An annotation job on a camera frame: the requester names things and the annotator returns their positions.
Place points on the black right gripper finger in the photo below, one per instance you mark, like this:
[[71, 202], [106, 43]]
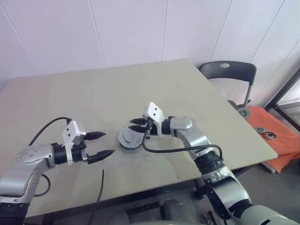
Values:
[[138, 121], [137, 129]]

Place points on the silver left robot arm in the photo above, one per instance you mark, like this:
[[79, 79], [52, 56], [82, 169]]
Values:
[[30, 155]]

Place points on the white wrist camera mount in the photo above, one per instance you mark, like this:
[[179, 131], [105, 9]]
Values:
[[70, 133], [153, 111]]

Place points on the grey rounded housing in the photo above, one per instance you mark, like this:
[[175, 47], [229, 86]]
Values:
[[173, 206]]

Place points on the black metal frame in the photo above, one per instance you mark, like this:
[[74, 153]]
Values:
[[281, 93]]

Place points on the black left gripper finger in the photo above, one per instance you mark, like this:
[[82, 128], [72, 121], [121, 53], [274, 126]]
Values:
[[96, 135], [102, 155]]

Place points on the silver motor housing copper windings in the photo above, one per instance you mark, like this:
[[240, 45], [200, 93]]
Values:
[[130, 147]]

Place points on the silver ribbed motor lid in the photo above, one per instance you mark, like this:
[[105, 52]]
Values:
[[130, 138]]

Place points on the black plastic chair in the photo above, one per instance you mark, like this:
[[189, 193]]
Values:
[[234, 70]]

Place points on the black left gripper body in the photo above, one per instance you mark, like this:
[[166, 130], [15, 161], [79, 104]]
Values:
[[78, 152]]

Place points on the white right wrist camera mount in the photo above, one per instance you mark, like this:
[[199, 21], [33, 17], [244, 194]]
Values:
[[153, 111]]

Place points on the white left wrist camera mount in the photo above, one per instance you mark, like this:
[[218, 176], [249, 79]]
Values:
[[70, 133]]

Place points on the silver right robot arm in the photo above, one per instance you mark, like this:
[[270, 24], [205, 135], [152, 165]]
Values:
[[187, 126]]

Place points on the orange cloth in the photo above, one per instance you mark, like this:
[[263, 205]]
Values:
[[281, 150]]

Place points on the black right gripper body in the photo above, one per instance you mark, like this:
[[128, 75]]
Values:
[[153, 129]]

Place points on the black table frame bar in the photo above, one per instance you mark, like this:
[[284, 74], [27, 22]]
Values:
[[143, 207]]

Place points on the grey round motor part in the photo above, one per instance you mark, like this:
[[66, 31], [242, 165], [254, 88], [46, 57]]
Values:
[[243, 113]]

